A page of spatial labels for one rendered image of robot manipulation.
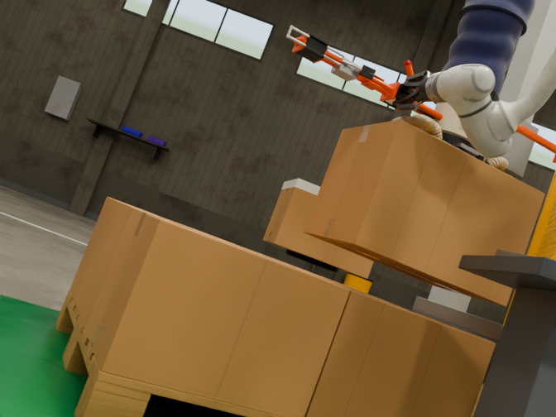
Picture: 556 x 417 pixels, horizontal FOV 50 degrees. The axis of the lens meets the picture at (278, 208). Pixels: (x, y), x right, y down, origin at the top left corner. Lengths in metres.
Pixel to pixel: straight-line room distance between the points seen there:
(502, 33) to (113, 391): 1.66
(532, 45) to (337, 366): 2.58
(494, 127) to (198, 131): 9.48
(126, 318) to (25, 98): 10.50
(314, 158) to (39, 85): 5.20
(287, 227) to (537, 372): 2.16
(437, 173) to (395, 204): 0.17
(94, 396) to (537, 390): 1.03
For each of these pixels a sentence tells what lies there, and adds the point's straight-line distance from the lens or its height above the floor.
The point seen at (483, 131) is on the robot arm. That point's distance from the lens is 1.78.
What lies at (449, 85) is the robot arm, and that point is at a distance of 1.75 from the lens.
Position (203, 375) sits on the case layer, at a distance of 1.63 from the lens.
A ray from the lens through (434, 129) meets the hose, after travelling 1.99.
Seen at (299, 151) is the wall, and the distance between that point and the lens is 10.91.
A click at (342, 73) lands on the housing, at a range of 1.94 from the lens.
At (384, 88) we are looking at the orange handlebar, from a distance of 2.00.
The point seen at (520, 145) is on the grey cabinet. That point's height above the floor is 1.63.
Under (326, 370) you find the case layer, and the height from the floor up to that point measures 0.30.
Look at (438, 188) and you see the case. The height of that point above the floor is 0.93.
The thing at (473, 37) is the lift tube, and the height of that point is 1.48.
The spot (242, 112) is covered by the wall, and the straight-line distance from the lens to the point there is 11.04.
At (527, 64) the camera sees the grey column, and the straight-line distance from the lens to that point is 3.81.
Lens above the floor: 0.56
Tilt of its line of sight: 4 degrees up
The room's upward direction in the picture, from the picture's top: 21 degrees clockwise
